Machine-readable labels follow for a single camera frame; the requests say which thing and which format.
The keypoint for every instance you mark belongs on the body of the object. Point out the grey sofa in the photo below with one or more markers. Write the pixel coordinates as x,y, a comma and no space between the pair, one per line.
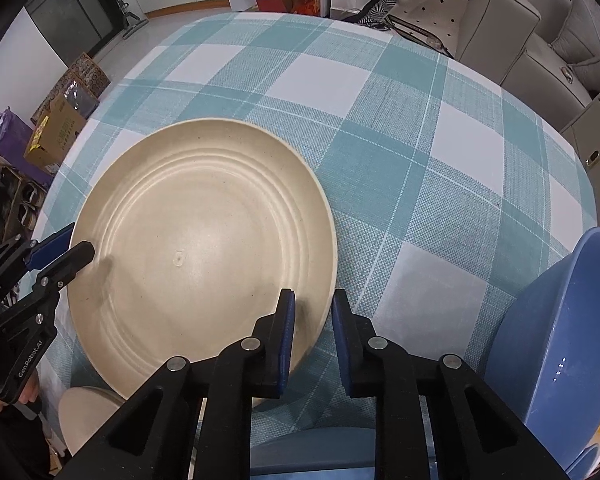
495,15

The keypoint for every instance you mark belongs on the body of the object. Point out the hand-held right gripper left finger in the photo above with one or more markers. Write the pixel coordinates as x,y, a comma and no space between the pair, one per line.
285,350

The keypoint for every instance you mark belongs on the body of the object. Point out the dark plastic bag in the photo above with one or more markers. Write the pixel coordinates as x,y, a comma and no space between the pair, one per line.
77,97

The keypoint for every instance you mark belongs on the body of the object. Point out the small grey cushion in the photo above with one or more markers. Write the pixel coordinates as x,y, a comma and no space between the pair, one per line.
590,20

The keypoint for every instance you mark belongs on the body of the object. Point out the teal white checked tablecloth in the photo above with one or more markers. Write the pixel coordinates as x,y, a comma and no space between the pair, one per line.
380,135

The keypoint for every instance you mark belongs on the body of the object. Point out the wooden shoe rack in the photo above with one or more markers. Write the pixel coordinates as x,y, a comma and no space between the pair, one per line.
10,200

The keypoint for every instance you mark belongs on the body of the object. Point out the beige bedside cabinet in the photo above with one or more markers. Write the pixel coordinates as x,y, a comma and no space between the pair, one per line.
595,130

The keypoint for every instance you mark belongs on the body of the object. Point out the beige dotted cushion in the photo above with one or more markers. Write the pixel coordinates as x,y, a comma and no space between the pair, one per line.
430,10

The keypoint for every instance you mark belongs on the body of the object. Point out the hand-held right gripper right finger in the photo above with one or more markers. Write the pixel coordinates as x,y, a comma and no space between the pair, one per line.
342,350

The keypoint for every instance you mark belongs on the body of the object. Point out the black glass door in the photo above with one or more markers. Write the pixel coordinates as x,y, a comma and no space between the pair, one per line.
70,15

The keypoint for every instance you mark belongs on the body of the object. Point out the blue bowl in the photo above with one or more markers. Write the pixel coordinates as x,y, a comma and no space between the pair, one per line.
555,335
320,455

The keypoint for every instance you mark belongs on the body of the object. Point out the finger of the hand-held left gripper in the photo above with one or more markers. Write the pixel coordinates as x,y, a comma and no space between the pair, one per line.
75,257
50,247

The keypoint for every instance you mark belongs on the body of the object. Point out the brown patterned flat box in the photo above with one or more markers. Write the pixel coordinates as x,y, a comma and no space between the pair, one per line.
87,67

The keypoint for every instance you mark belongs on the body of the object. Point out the stick vacuum cleaner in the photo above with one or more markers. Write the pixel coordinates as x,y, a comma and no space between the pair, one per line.
130,20

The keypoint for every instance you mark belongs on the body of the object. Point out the purple plastic bag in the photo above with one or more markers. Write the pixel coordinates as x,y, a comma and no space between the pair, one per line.
15,135

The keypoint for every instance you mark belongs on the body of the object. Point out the beige round plate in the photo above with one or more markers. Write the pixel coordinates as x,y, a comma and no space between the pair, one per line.
205,235
85,420

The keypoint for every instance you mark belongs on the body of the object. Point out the person's left hand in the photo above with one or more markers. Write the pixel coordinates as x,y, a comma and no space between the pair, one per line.
30,390

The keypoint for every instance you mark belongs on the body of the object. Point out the cardboard box with yellow print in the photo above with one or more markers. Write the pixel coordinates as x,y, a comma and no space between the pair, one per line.
55,130

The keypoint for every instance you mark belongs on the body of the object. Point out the person's left forearm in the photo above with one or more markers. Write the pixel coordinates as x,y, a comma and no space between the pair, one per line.
5,445

